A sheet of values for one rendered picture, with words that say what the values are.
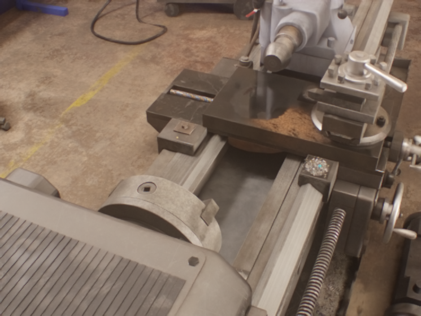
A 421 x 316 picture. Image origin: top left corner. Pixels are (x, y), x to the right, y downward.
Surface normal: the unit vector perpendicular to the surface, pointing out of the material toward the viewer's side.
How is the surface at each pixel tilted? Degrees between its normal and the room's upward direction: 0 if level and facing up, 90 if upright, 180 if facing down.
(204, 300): 45
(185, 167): 0
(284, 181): 0
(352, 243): 90
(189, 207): 36
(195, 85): 0
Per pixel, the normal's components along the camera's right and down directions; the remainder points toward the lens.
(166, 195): 0.21, -0.68
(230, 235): -0.19, -0.66
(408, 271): 0.00, -0.76
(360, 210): -0.39, 0.60
